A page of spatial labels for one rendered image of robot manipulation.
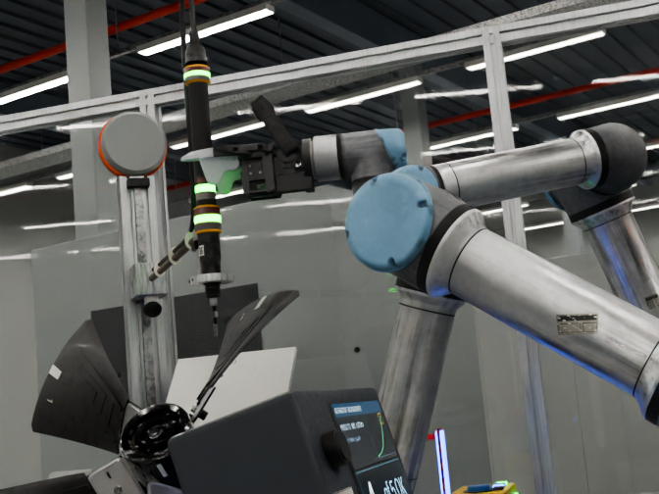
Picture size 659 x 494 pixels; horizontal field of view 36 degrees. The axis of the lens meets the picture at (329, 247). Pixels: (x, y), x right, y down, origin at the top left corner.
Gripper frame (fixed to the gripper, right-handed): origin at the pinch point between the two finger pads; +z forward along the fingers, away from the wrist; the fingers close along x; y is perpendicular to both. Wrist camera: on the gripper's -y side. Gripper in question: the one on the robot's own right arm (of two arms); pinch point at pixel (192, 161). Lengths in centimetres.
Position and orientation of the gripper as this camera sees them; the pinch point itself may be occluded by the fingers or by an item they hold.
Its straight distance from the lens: 173.2
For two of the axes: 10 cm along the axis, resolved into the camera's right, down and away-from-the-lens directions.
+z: -9.9, 1.0, 0.9
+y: 0.9, 9.8, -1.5
